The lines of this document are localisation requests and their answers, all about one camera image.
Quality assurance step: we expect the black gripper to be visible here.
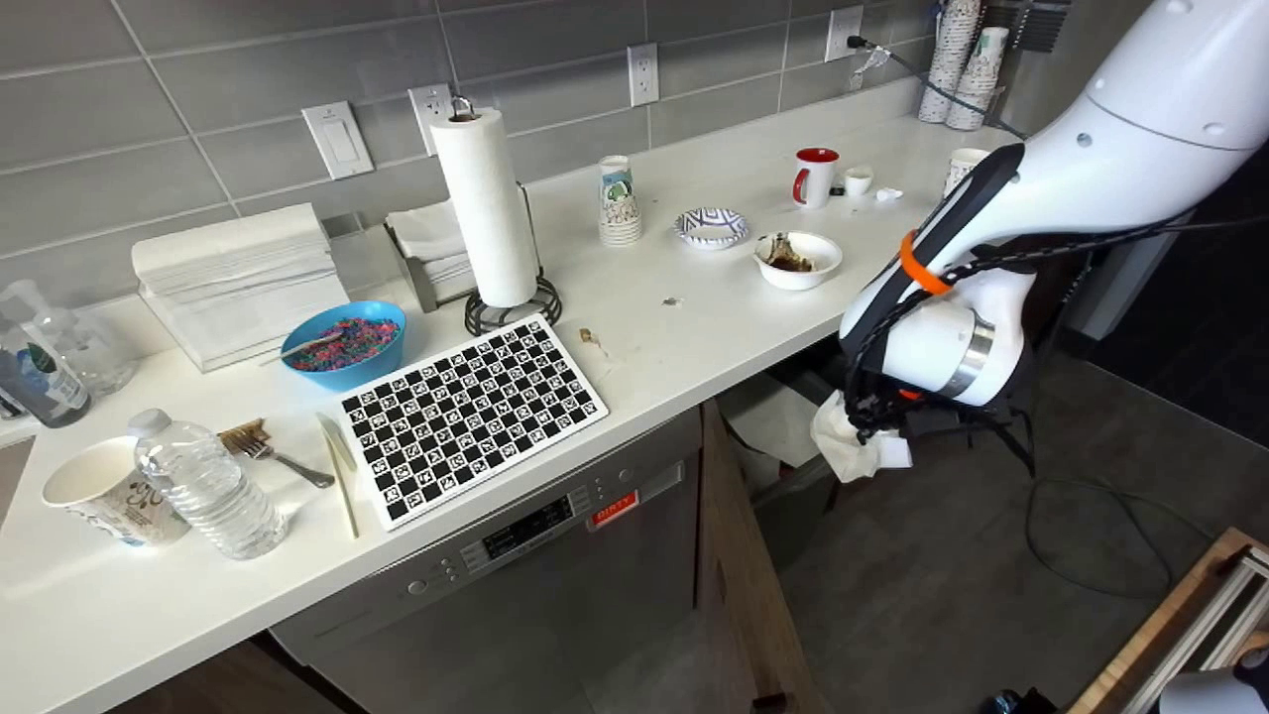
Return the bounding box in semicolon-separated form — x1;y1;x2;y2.
846;378;923;431

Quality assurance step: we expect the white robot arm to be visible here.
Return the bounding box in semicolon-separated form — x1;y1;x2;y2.
842;0;1269;428

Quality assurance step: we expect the grey trash bin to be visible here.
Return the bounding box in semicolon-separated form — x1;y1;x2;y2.
722;378;838;568

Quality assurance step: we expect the white paper towel roll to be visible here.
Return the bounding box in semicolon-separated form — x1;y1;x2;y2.
432;106;539;311

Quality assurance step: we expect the white bowl with food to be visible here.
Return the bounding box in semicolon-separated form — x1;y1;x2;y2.
755;230;842;292

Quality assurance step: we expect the red white mug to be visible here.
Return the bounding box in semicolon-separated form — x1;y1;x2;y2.
788;147;838;210

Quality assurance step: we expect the open cabinet door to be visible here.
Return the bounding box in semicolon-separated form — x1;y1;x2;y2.
697;406;825;714

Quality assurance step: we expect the patterned small plate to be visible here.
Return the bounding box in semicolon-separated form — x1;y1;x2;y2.
673;205;750;248

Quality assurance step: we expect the stainless dishwasher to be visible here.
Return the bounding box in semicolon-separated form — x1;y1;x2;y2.
274;412;697;714

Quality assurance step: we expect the small patterned paper cup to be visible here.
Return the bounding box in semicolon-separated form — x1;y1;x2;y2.
598;153;639;247

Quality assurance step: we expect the stack of paper cups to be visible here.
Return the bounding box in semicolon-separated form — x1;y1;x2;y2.
921;0;981;125

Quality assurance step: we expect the checkered black white mat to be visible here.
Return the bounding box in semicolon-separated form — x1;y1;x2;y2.
340;316;608;526

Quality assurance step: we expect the folded white napkin pile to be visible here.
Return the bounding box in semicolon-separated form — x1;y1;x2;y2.
383;203;475;311

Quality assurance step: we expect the blue bowl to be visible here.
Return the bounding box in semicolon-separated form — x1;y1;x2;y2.
283;303;410;394

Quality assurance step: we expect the wooden chopstick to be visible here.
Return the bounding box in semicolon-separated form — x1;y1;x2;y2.
320;415;362;538

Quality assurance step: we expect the metal fork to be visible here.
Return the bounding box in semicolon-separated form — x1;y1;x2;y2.
218;419;332;489

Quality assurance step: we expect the stack of white napkins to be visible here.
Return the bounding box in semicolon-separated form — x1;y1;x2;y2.
132;203;346;371

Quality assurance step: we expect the clear plastic water bottle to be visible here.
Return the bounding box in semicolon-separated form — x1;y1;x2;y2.
132;407;283;558

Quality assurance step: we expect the clear plastic container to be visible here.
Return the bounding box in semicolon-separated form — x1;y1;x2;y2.
0;283;134;428

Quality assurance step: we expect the wall power outlet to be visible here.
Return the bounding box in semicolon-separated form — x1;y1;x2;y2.
627;42;662;106

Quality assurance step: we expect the black wire towel holder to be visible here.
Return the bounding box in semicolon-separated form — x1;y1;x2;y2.
464;188;563;337

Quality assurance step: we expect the white light switch plate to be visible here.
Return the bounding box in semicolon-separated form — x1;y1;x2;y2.
302;102;374;178

